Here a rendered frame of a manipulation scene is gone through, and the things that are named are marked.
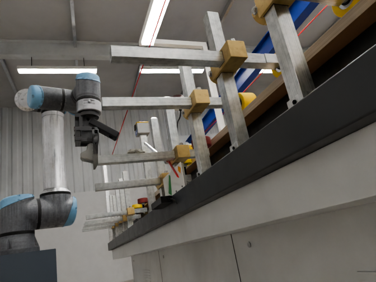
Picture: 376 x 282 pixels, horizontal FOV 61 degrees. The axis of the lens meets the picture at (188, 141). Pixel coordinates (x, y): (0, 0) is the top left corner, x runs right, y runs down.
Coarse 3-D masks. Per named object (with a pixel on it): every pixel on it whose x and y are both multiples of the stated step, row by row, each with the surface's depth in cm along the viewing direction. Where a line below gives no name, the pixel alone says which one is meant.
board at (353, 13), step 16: (368, 0) 62; (352, 16) 65; (368, 16) 65; (336, 32) 69; (352, 32) 69; (320, 48) 74; (336, 48) 74; (320, 64) 80; (272, 96) 94; (256, 112) 104; (224, 128) 120; (224, 144) 132; (192, 160) 152
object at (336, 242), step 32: (288, 96) 93; (256, 128) 110; (288, 224) 96; (320, 224) 84; (352, 224) 74; (160, 256) 238; (192, 256) 174; (224, 256) 138; (256, 256) 114; (288, 256) 97; (320, 256) 85; (352, 256) 75
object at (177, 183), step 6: (180, 162) 118; (174, 168) 125; (168, 174) 132; (174, 174) 125; (180, 174) 118; (168, 180) 133; (174, 180) 126; (180, 180) 119; (174, 186) 126; (180, 186) 119; (174, 192) 126
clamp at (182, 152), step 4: (188, 144) 123; (176, 148) 121; (180, 148) 121; (184, 148) 122; (188, 148) 122; (176, 152) 121; (180, 152) 120; (184, 152) 121; (188, 152) 122; (176, 156) 121; (180, 156) 120; (184, 156) 120; (188, 156) 121; (172, 160) 126; (176, 160) 123; (180, 160) 124; (184, 160) 125; (172, 164) 128
